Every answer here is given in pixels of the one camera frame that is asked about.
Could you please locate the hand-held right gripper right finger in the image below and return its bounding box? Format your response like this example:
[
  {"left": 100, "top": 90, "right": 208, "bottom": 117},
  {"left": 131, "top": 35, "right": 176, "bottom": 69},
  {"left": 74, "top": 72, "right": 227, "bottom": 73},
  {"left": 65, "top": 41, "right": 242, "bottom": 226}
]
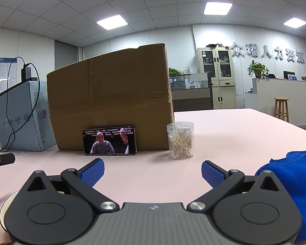
[{"left": 186, "top": 160, "right": 281, "bottom": 213}]

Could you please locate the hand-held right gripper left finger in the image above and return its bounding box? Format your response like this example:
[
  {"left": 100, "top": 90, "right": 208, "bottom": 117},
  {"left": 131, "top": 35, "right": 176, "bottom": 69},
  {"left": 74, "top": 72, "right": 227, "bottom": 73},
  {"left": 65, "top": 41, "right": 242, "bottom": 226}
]
[{"left": 27, "top": 158, "right": 120, "bottom": 213}]

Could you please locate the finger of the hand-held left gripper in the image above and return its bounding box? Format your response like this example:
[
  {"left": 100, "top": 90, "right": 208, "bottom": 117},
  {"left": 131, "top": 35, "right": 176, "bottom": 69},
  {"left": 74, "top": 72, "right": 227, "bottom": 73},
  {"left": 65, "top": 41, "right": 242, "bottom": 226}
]
[{"left": 0, "top": 153, "right": 16, "bottom": 170}]

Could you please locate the dark blue bowl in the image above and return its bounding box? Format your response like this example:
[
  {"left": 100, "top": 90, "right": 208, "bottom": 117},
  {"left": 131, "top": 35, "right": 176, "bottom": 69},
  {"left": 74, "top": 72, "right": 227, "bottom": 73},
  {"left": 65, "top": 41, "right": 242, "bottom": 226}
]
[{"left": 0, "top": 190, "right": 23, "bottom": 238}]

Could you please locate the black smartphone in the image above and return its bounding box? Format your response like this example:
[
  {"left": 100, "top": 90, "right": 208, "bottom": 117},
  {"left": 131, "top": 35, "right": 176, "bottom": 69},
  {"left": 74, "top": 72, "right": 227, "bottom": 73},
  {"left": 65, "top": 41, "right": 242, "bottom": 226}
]
[{"left": 83, "top": 127, "right": 137, "bottom": 156}]

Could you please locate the clear cotton swab jar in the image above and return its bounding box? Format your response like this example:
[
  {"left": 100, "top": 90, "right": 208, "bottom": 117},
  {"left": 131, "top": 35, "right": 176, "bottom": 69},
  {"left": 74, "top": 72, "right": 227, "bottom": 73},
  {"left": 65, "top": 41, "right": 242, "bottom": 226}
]
[{"left": 167, "top": 122, "right": 195, "bottom": 160}]

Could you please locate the light blue printed carton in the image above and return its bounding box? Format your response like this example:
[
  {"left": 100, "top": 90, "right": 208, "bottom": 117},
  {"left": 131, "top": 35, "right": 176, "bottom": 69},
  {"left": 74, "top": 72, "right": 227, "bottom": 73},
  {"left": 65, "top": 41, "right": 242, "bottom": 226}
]
[{"left": 0, "top": 80, "right": 57, "bottom": 151}]

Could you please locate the black flat device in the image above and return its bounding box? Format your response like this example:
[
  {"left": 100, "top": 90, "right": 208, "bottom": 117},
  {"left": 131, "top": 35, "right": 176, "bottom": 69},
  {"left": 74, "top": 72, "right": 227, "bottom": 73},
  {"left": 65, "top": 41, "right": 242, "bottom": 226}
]
[{"left": 0, "top": 77, "right": 39, "bottom": 100}]

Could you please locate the grey desk partition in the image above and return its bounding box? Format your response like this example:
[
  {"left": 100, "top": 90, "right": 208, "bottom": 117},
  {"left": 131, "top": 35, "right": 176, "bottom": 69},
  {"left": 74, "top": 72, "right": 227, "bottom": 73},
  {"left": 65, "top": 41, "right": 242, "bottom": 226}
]
[{"left": 170, "top": 73, "right": 213, "bottom": 112}]

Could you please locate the beige metal filing cabinet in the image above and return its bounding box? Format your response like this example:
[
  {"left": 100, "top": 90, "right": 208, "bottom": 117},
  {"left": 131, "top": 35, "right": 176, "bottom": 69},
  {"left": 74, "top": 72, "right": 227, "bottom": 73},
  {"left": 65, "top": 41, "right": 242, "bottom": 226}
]
[{"left": 196, "top": 47, "right": 237, "bottom": 109}]

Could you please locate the large brown cardboard box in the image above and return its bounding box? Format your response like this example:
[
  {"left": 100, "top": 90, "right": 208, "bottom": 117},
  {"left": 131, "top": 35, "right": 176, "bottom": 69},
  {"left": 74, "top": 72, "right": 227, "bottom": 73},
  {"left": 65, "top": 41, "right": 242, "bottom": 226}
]
[{"left": 46, "top": 43, "right": 175, "bottom": 151}]

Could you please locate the blue cloth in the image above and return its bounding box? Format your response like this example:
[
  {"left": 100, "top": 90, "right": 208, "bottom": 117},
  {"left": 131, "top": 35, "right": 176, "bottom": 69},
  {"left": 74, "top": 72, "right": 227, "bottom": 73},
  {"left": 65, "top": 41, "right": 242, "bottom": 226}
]
[{"left": 255, "top": 141, "right": 306, "bottom": 244}]

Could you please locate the black power adapter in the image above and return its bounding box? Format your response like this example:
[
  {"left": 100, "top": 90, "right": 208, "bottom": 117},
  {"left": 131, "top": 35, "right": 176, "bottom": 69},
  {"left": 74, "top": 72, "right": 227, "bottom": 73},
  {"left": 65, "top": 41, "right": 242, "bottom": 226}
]
[{"left": 21, "top": 63, "right": 39, "bottom": 82}]

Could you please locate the wooden stool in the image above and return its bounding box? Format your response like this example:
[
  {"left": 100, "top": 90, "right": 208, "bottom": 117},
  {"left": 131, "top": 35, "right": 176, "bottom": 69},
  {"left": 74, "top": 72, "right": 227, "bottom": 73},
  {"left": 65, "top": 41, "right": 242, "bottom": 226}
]
[{"left": 274, "top": 97, "right": 289, "bottom": 122}]

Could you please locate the white reception counter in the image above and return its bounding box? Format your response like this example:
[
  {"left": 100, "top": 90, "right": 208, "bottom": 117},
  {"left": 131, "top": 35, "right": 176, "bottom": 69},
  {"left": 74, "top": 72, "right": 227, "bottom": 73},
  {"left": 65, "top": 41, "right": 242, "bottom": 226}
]
[{"left": 252, "top": 78, "right": 306, "bottom": 133}]

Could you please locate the large potted plant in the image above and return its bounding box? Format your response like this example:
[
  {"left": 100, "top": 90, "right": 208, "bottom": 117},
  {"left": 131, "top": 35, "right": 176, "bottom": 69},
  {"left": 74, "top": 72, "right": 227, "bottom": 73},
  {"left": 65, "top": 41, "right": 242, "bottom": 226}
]
[{"left": 247, "top": 60, "right": 269, "bottom": 79}]

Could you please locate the ceiling light panel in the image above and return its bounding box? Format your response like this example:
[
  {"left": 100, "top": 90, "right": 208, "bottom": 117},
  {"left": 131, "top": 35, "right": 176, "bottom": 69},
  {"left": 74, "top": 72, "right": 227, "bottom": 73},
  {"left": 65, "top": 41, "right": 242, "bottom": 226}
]
[
  {"left": 283, "top": 17, "right": 306, "bottom": 28},
  {"left": 96, "top": 15, "right": 129, "bottom": 29},
  {"left": 203, "top": 2, "right": 233, "bottom": 16}
]

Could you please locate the wall notice board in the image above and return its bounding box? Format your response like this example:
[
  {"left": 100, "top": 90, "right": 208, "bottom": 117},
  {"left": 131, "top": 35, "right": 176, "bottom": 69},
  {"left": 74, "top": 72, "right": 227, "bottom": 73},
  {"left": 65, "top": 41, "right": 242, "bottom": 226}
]
[{"left": 0, "top": 57, "right": 17, "bottom": 94}]

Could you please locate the silver wall lettering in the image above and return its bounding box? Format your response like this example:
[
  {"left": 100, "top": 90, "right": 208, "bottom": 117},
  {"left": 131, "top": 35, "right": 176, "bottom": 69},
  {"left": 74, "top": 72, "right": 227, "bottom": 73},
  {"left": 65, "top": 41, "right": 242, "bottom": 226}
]
[{"left": 231, "top": 41, "right": 305, "bottom": 64}]

